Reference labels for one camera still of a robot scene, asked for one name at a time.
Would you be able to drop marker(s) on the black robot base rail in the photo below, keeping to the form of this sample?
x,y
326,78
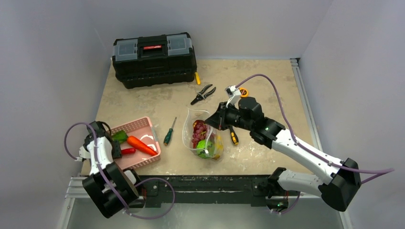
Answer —
x,y
255,190

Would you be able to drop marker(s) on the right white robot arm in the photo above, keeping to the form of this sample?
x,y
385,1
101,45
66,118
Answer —
x,y
334,180

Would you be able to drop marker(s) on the orange toy carrot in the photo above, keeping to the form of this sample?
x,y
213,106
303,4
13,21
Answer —
x,y
139,145

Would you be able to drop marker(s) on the red toy chili pepper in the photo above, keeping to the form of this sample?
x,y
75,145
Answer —
x,y
128,151

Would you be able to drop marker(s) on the clear zip top bag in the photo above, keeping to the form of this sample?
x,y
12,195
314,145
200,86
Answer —
x,y
187,131

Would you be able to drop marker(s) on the yellow black handled screwdriver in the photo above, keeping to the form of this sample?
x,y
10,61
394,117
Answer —
x,y
234,137

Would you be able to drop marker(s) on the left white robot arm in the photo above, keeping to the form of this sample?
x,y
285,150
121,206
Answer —
x,y
107,185

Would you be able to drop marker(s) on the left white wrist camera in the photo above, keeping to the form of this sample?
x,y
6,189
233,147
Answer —
x,y
83,154

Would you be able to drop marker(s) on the pink perforated plastic basket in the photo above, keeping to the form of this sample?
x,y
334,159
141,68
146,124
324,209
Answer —
x,y
143,130

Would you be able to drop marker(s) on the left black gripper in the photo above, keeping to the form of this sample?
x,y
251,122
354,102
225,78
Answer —
x,y
116,153

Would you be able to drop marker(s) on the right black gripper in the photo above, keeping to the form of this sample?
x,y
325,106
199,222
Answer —
x,y
223,114

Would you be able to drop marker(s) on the orange tape measure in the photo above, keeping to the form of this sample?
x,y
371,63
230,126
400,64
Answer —
x,y
244,92

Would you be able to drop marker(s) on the green handled screwdriver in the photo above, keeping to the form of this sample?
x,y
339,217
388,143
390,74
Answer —
x,y
167,137

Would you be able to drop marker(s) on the green round toy fruit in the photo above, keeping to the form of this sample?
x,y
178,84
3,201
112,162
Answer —
x,y
205,149

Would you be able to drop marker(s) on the pink toy grape bunch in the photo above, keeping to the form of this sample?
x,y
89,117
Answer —
x,y
199,132

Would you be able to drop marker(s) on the black handled pliers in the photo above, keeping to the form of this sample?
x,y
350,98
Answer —
x,y
203,94

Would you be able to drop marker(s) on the yellow handled tool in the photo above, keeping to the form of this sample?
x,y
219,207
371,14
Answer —
x,y
197,78

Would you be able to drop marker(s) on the black plastic toolbox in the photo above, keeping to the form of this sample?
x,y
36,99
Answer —
x,y
153,60

